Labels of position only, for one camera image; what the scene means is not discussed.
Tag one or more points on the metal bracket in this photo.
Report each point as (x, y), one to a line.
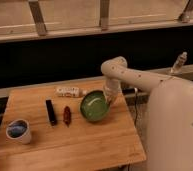
(187, 12)
(104, 14)
(37, 17)

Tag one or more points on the small grey bottle on ledge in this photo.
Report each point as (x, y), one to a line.
(180, 61)

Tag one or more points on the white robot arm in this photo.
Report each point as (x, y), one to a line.
(170, 113)

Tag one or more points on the right metal bracket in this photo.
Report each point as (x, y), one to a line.
(187, 12)

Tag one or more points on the left metal bracket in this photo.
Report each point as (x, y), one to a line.
(37, 17)

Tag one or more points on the green ceramic bowl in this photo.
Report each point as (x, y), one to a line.
(94, 106)

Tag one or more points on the black rectangular bar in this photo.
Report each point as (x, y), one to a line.
(51, 114)

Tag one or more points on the brown red oblong object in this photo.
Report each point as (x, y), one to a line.
(67, 115)

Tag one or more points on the white and blue cup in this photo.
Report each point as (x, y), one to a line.
(19, 131)

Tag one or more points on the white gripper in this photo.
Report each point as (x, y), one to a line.
(111, 90)

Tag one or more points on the wooden cutting board table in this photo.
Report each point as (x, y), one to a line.
(81, 146)

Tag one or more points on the middle metal bracket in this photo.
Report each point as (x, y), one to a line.
(104, 14)

